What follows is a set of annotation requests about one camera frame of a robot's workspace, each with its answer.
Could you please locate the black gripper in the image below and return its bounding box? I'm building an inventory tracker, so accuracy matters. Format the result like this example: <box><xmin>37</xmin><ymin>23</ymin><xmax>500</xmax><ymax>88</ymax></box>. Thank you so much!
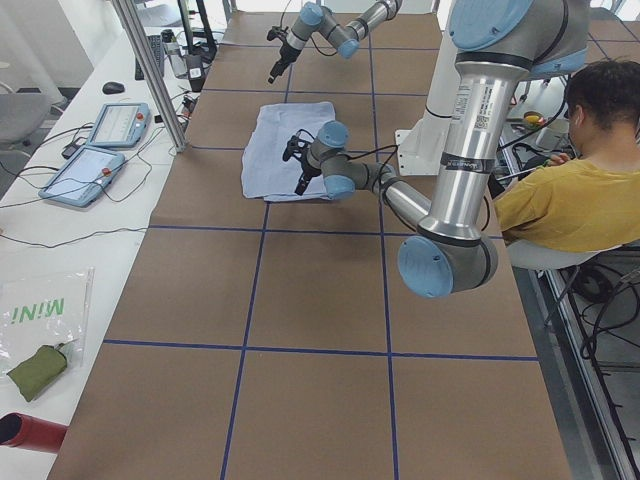
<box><xmin>295</xmin><ymin>159</ymin><xmax>321</xmax><ymax>196</ymax></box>
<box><xmin>268</xmin><ymin>45</ymin><xmax>296</xmax><ymax>84</ymax></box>

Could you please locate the light blue striped shirt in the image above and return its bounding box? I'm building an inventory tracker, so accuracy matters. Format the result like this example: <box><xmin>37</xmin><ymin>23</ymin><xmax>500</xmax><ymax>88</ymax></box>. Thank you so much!
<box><xmin>241</xmin><ymin>101</ymin><xmax>337</xmax><ymax>204</ymax></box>

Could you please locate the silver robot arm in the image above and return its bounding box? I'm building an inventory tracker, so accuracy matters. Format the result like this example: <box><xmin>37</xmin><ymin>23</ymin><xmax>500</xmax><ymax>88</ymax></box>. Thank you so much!
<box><xmin>267</xmin><ymin>0</ymin><xmax>402</xmax><ymax>84</ymax></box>
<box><xmin>296</xmin><ymin>1</ymin><xmax>589</xmax><ymax>298</ymax></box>

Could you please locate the black keyboard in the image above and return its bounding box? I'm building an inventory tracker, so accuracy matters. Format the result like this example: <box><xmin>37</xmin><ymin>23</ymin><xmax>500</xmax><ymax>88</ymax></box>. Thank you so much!
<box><xmin>134</xmin><ymin>33</ymin><xmax>166</xmax><ymax>81</ymax></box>

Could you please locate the upper teach pendant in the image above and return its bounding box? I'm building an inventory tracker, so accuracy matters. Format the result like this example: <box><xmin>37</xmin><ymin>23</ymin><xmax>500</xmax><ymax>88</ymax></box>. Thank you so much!
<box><xmin>86</xmin><ymin>103</ymin><xmax>150</xmax><ymax>149</ymax></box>

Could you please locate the teach pendant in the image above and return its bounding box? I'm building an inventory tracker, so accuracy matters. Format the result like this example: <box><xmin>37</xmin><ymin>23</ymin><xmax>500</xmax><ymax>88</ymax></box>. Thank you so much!
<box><xmin>38</xmin><ymin>146</ymin><xmax>125</xmax><ymax>208</ymax></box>
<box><xmin>86</xmin><ymin>103</ymin><xmax>150</xmax><ymax>149</ymax></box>

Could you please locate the black computer mouse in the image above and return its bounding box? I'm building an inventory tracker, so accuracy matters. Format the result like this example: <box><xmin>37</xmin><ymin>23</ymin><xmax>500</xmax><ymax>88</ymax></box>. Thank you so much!
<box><xmin>102</xmin><ymin>81</ymin><xmax>125</xmax><ymax>95</ymax></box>

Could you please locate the lower teach pendant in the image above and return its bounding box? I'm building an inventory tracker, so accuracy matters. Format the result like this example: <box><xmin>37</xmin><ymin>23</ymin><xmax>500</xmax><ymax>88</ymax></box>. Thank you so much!
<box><xmin>38</xmin><ymin>146</ymin><xmax>125</xmax><ymax>208</ymax></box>

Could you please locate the person in yellow shirt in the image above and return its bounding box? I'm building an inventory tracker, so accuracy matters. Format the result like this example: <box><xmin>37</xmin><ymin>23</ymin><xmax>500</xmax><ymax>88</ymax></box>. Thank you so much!
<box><xmin>494</xmin><ymin>60</ymin><xmax>639</xmax><ymax>252</ymax></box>

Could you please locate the clear plastic MiNi bag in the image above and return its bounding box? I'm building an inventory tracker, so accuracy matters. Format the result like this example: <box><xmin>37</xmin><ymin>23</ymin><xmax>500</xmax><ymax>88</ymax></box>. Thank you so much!
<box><xmin>1</xmin><ymin>267</ymin><xmax>94</xmax><ymax>386</ymax></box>

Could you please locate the folded green cloth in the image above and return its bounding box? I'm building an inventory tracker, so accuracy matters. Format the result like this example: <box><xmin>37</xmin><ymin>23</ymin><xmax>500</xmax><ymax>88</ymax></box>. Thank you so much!
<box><xmin>7</xmin><ymin>344</ymin><xmax>68</xmax><ymax>402</ymax></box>

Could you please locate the red cylinder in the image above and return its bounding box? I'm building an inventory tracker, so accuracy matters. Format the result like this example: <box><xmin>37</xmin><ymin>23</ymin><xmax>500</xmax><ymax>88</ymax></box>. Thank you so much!
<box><xmin>1</xmin><ymin>413</ymin><xmax>67</xmax><ymax>454</ymax></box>

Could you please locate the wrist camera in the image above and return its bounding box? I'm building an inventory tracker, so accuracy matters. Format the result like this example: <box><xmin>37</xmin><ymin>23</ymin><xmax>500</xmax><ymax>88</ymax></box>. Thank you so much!
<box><xmin>267</xmin><ymin>26</ymin><xmax>288</xmax><ymax>42</ymax></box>
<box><xmin>282</xmin><ymin>135</ymin><xmax>309</xmax><ymax>162</ymax></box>

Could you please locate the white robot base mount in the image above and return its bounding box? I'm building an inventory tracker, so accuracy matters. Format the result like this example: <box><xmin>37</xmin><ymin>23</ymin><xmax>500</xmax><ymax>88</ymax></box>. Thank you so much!
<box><xmin>396</xmin><ymin>1</ymin><xmax>460</xmax><ymax>175</ymax></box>

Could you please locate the grey aluminium post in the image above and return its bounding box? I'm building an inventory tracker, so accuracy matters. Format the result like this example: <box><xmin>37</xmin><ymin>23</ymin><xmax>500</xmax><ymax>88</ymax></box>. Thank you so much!
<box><xmin>112</xmin><ymin>0</ymin><xmax>187</xmax><ymax>153</ymax></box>

